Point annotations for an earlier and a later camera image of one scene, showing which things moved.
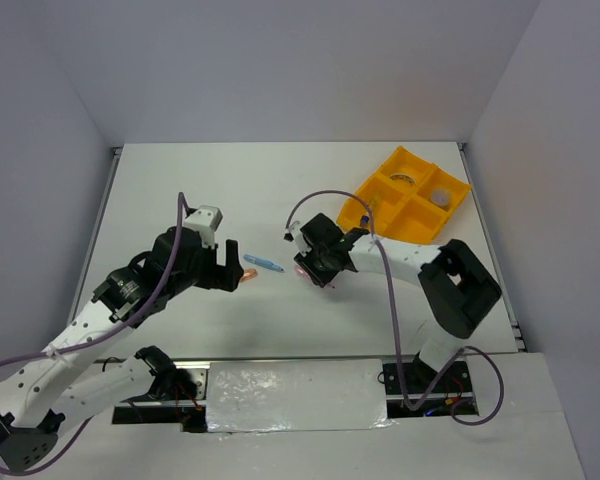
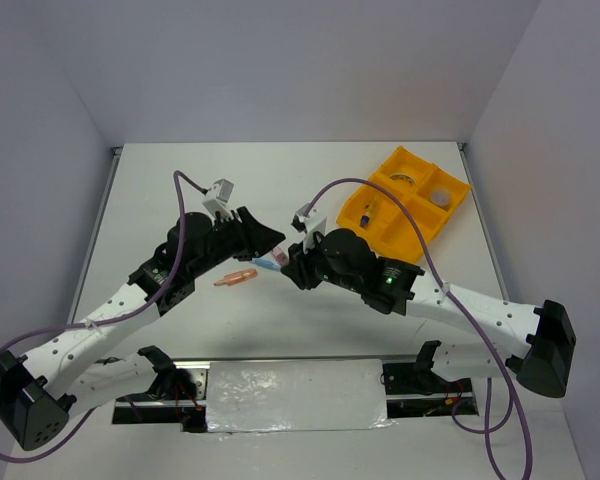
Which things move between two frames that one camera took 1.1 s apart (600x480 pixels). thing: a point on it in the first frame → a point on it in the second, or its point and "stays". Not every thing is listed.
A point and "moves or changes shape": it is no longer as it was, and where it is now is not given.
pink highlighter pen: [300, 271] moves or changes shape
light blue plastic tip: [264, 263] stays
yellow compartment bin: [410, 198] stays
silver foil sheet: [301, 395] stays
